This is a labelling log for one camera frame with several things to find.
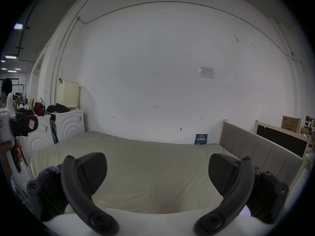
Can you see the red bag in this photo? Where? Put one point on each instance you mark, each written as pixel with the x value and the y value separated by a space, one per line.
pixel 38 109

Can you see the black board with pale frame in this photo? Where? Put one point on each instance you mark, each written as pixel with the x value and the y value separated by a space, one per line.
pixel 280 138

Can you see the brown carton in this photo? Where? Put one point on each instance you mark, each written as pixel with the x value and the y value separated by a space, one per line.
pixel 291 124

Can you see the beige perforated basket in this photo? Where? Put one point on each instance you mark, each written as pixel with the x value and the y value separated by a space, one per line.
pixel 68 95

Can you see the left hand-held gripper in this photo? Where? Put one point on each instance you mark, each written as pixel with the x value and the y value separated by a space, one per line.
pixel 5 129

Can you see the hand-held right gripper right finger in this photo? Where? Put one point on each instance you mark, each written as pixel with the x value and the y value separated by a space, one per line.
pixel 242 185

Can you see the grey padded headboard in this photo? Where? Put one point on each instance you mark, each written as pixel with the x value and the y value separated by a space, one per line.
pixel 258 154

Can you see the white paper sheet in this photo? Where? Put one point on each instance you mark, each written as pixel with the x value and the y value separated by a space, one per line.
pixel 206 72

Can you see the bed with beige sheet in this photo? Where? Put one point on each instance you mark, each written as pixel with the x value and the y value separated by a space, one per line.
pixel 157 161

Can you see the person's left hand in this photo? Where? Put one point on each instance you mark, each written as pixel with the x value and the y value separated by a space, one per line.
pixel 6 154

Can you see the blue booklet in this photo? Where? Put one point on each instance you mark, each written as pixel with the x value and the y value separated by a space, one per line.
pixel 201 139

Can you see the white washing machine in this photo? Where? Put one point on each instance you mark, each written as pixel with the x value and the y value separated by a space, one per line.
pixel 70 124
pixel 39 138

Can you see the black garment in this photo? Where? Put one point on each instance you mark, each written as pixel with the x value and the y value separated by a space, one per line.
pixel 57 108

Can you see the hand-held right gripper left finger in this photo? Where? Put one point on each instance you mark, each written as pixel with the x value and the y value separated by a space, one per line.
pixel 73 185

